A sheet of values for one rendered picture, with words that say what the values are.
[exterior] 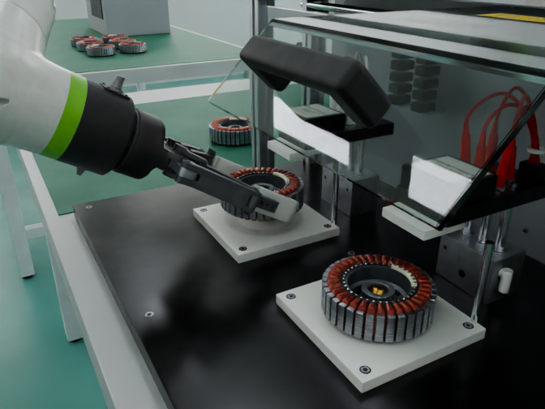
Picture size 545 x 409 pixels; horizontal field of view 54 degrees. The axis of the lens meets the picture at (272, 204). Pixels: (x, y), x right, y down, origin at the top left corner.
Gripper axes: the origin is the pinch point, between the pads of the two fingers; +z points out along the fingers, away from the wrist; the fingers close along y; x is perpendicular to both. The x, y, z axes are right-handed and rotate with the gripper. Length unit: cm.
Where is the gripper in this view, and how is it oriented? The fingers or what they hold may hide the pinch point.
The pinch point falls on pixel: (260, 191)
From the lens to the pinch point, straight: 71.0
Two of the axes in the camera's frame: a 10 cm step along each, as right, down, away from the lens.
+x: -4.4, 8.9, 1.4
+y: -4.8, -3.7, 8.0
